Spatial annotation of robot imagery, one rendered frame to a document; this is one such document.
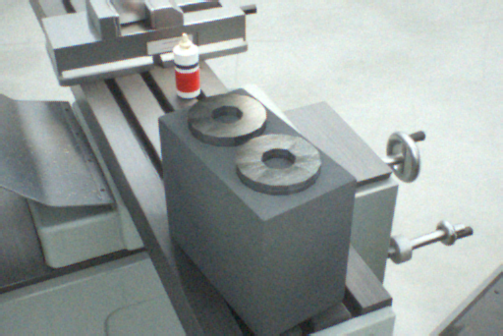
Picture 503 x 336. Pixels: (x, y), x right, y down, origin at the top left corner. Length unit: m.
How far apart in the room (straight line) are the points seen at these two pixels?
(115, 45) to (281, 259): 0.65
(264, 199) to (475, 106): 2.30
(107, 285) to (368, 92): 1.91
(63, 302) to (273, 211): 0.63
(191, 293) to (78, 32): 0.59
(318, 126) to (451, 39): 1.99
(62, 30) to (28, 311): 0.48
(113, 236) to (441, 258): 1.29
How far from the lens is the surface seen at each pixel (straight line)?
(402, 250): 1.55
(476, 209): 2.48
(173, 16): 1.30
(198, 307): 0.88
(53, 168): 1.21
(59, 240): 1.19
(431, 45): 3.38
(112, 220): 1.19
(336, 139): 1.48
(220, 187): 0.76
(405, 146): 1.59
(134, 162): 1.10
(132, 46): 1.30
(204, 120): 0.82
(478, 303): 1.36
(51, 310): 1.28
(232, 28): 1.35
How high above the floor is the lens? 1.56
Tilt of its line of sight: 38 degrees down
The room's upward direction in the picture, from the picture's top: straight up
